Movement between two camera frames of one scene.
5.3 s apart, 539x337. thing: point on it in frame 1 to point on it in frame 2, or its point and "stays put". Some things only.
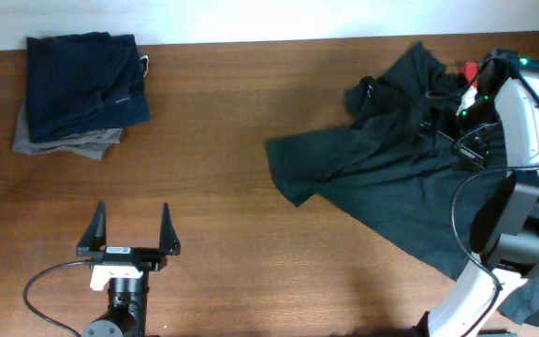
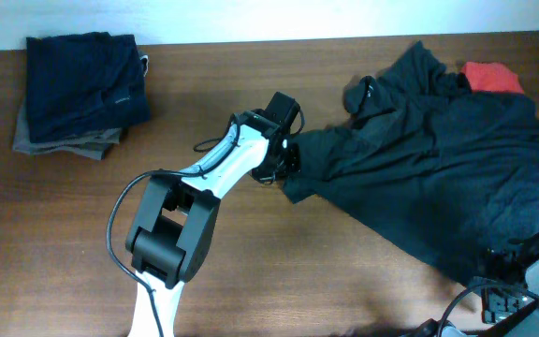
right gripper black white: x=475 y=154 to x=493 y=304
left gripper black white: x=152 y=258 to x=294 y=146
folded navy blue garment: x=84 y=82 stays put
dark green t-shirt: x=391 y=168 stays put
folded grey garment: x=90 y=144 stays put
